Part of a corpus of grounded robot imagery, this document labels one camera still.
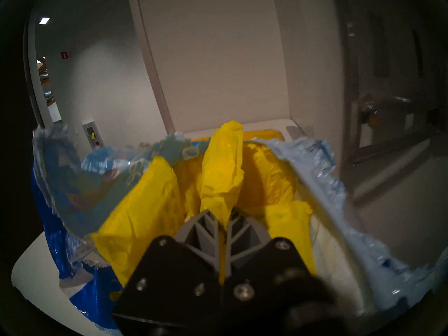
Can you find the torn blue pad package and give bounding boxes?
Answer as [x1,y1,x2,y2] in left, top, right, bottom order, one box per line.
[31,124,448,336]

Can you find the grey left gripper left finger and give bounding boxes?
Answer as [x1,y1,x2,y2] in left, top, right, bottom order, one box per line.
[113,209,225,328]

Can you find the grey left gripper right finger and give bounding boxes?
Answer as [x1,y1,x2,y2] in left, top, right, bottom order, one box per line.
[224,208,328,327]

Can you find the silver door lock knob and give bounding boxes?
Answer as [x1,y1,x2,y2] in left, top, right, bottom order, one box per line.
[362,103,380,127]

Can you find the yellow sanitary pad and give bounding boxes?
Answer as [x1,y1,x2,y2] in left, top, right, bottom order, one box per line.
[241,141,298,208]
[91,156,186,287]
[264,201,317,274]
[199,121,244,231]

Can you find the white overbed table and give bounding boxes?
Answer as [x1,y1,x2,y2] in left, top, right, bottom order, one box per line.
[10,118,308,336]

